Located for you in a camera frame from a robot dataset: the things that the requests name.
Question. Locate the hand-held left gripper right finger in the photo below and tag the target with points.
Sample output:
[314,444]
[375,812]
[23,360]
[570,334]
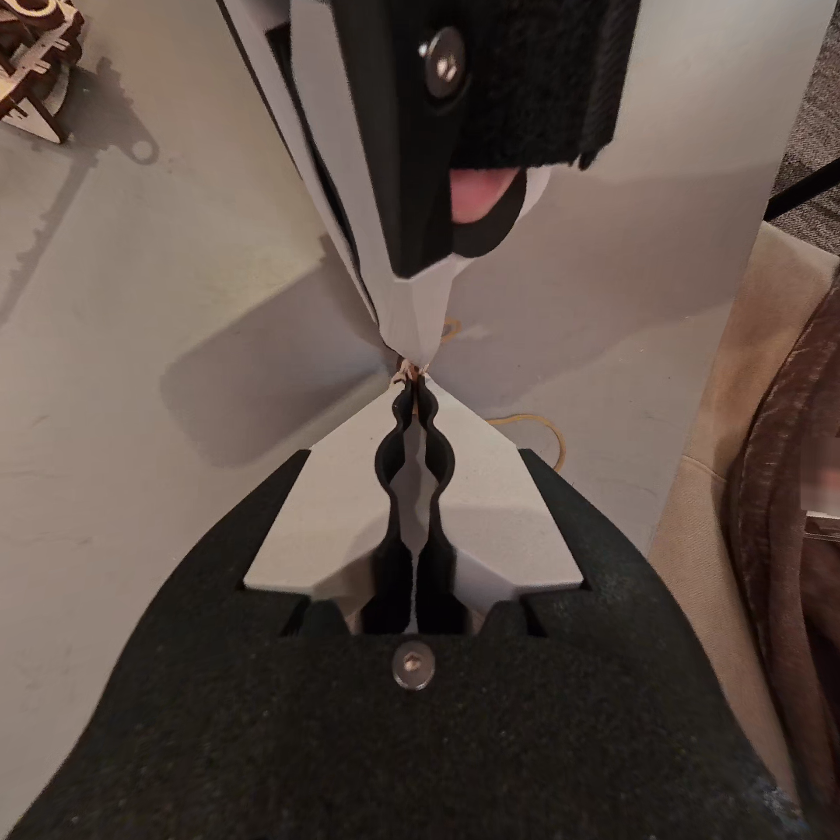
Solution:
[505,518]

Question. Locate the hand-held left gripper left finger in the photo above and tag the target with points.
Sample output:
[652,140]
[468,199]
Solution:
[328,512]

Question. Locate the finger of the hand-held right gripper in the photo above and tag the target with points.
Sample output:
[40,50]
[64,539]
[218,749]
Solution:
[420,315]
[289,111]

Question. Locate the wooden mechanical model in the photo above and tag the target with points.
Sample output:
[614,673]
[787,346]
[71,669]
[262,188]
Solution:
[33,72]

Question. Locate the person's right hand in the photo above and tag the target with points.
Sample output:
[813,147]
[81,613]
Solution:
[482,193]

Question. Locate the black metal rod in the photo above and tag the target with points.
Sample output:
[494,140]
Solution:
[804,193]

